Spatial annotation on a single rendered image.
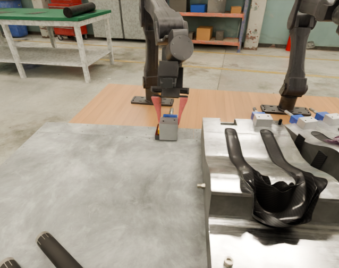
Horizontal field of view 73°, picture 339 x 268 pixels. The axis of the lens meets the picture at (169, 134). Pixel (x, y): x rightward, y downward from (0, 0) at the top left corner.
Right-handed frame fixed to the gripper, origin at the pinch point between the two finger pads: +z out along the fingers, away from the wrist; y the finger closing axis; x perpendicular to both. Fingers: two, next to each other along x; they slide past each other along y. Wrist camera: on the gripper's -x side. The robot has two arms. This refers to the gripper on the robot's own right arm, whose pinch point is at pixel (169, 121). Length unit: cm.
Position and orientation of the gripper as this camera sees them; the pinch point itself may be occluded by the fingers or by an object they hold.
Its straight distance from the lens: 63.6
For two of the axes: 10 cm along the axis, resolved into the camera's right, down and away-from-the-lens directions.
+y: 10.0, 0.5, -0.6
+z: -0.5, 9.9, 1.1
